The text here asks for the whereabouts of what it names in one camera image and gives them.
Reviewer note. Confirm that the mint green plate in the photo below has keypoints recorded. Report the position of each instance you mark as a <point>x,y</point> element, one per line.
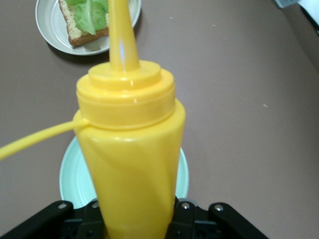
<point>72,179</point>

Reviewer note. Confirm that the brown table cover sheet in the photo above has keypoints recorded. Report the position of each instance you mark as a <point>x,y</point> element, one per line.
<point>249,124</point>

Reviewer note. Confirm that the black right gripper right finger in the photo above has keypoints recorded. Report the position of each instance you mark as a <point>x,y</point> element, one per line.
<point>211,224</point>

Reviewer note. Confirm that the silver post foot bracket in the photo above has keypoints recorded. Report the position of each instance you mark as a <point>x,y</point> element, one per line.
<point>284,3</point>

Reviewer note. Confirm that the green lettuce leaf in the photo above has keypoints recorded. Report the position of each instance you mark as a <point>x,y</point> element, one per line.
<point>84,15</point>

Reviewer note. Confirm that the light wheat bread slice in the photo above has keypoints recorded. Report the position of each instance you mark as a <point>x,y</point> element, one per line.
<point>72,30</point>

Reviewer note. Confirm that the beige plate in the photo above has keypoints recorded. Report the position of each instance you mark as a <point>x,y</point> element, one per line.
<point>49,37</point>

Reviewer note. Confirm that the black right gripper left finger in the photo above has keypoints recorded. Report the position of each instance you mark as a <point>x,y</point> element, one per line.
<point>49,221</point>

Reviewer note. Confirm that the yellow squeeze bottle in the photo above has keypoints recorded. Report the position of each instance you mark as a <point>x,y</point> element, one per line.
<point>132,149</point>

